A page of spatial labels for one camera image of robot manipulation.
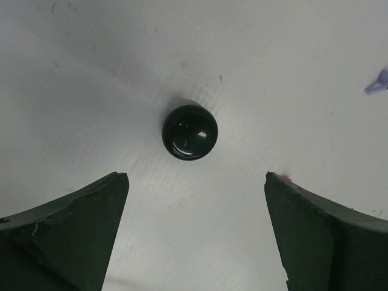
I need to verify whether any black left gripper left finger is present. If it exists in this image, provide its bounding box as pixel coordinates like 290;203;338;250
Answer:
1;172;129;290

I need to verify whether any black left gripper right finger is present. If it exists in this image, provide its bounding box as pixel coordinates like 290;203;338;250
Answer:
264;172;387;290

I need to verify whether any black earbud charging case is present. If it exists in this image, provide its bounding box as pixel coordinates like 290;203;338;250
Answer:
161;104;218;161

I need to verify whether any purple earbud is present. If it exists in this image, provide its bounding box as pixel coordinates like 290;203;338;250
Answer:
364;69;388;95

